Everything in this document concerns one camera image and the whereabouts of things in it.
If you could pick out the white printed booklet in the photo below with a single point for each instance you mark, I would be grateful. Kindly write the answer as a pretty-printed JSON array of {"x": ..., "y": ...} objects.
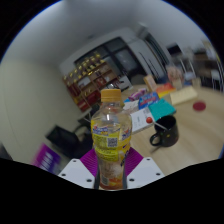
[{"x": 140, "y": 120}]

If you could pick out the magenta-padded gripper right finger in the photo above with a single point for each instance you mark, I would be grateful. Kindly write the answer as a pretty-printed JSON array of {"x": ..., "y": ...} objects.
[{"x": 145, "y": 170}]

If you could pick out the small pink box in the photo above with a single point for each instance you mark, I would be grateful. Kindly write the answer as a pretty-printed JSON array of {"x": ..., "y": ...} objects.
[{"x": 137, "y": 94}]

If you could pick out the red lollipop on white stick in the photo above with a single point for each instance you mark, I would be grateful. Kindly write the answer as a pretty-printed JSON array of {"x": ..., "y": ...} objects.
[{"x": 149, "y": 120}]

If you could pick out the beige notebook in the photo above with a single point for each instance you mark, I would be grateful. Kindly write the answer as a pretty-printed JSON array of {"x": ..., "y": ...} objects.
[{"x": 183, "y": 95}]

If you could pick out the teal notebook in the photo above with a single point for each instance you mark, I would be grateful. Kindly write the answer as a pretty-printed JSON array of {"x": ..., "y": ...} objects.
[{"x": 161, "y": 109}]

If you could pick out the black office chair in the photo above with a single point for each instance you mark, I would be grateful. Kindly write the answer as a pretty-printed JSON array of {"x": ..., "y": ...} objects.
[{"x": 68, "y": 140}]

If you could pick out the purple sign board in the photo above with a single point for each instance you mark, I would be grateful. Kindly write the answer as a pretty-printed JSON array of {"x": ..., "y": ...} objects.
[{"x": 46, "y": 160}]

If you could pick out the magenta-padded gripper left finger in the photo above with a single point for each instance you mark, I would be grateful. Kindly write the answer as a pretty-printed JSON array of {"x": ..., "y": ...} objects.
[{"x": 77, "y": 171}]

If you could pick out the clear bottle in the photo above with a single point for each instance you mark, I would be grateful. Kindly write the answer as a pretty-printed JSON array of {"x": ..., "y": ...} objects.
[{"x": 110, "y": 133}]

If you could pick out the blue printed box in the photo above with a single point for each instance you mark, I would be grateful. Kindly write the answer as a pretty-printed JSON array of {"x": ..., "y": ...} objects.
[{"x": 148, "y": 100}]

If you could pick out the black mug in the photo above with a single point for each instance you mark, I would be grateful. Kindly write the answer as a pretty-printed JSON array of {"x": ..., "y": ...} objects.
[{"x": 166, "y": 133}]

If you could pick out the wooden shelf unit with trophies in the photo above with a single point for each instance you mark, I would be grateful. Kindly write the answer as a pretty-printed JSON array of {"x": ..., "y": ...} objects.
[{"x": 87, "y": 85}]

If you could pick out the flat round red coaster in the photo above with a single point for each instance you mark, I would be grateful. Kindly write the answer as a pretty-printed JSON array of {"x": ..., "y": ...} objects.
[{"x": 199, "y": 106}]

